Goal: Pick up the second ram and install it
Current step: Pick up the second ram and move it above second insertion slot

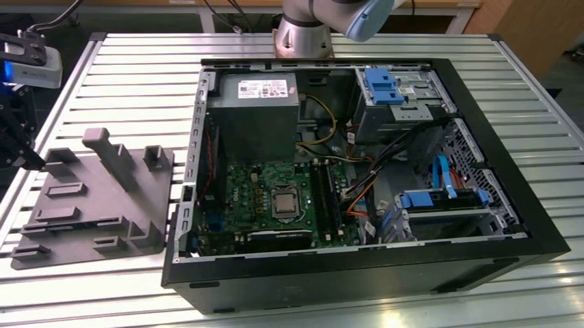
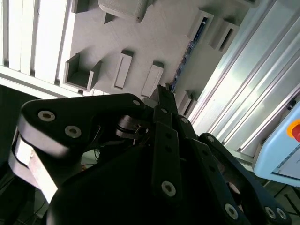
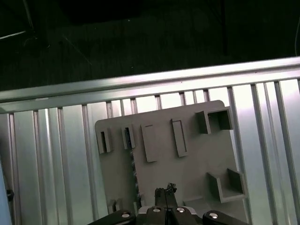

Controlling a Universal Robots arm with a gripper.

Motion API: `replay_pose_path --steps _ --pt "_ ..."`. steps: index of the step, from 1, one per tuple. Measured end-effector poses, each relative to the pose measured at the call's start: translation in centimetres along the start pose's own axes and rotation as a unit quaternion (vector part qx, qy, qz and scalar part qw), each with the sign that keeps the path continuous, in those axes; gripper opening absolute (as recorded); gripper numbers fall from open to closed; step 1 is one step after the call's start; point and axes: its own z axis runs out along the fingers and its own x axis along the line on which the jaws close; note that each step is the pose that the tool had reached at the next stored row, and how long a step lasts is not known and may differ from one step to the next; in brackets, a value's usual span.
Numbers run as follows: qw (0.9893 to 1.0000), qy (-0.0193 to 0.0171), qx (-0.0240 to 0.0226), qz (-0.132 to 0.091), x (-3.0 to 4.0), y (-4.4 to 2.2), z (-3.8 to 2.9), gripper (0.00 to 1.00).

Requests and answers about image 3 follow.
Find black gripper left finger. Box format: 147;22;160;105
86;187;167;225

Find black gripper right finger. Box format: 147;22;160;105
165;184;249;225

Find grey plastic parts rack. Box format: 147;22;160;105
94;99;249;225

